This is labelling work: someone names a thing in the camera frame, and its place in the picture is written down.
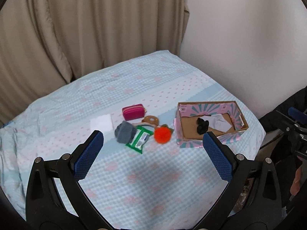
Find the green wet wipes pack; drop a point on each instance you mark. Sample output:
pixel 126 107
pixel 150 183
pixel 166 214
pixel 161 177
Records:
pixel 139 139

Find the brown plush bear toy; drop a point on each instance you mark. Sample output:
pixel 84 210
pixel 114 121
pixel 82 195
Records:
pixel 150 121

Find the black sock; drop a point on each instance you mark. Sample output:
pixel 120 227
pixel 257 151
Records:
pixel 202 126

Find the pink teal cardboard box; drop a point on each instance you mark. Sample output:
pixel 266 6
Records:
pixel 193 119

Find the orange fluffy pompom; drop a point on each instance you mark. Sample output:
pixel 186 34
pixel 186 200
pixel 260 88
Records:
pixel 162 135

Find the magenta zipper pouch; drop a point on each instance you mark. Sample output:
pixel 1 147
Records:
pixel 133 112

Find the person's right hand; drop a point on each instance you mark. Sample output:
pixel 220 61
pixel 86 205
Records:
pixel 295 187

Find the light blue patterned bedsheet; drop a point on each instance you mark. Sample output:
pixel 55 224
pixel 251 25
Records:
pixel 152 171

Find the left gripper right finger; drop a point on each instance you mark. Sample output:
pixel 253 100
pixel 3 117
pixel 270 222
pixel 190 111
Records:
pixel 262 207

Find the white grey cloth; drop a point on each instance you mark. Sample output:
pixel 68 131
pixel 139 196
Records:
pixel 217 122

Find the beige curtain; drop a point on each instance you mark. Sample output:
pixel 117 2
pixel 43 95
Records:
pixel 46 44

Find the grey fuzzy sock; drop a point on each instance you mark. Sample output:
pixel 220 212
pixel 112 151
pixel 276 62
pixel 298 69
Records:
pixel 125 132

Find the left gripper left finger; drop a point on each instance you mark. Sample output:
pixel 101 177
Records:
pixel 54 198

